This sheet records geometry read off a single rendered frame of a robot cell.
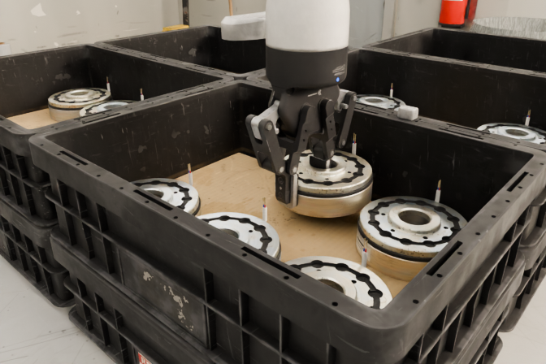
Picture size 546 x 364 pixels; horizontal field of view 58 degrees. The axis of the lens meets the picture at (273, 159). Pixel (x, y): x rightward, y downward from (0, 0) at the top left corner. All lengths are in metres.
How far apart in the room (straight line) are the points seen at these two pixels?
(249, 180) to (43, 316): 0.29
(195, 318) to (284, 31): 0.24
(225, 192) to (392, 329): 0.36
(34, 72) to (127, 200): 0.60
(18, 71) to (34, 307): 0.43
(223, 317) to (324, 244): 0.17
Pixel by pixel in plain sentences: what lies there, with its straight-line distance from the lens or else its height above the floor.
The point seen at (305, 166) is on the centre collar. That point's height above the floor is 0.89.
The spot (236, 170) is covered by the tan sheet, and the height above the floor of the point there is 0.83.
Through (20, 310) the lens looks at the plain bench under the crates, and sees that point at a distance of 0.68.
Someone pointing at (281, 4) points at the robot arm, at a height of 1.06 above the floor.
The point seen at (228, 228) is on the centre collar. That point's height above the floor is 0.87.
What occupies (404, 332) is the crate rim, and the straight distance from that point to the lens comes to 0.27.
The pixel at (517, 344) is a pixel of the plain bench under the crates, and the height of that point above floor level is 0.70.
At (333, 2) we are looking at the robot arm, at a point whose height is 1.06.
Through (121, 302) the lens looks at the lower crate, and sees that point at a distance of 0.47.
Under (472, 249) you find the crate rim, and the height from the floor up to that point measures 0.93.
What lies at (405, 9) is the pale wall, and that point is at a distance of 3.65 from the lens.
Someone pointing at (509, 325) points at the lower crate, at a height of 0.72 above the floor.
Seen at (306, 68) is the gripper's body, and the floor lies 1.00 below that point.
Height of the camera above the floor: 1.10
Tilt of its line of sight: 24 degrees down
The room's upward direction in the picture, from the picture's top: straight up
